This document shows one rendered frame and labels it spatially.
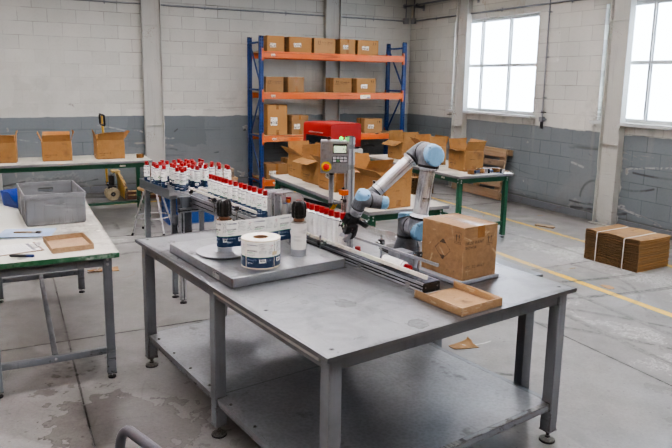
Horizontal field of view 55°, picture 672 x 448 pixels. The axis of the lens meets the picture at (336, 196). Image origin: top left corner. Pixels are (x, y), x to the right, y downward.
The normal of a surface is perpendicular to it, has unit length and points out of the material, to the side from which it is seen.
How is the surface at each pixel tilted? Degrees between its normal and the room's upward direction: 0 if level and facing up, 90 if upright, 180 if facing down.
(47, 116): 90
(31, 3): 90
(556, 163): 90
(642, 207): 90
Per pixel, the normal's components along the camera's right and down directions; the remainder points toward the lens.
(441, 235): -0.82, 0.09
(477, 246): 0.57, 0.15
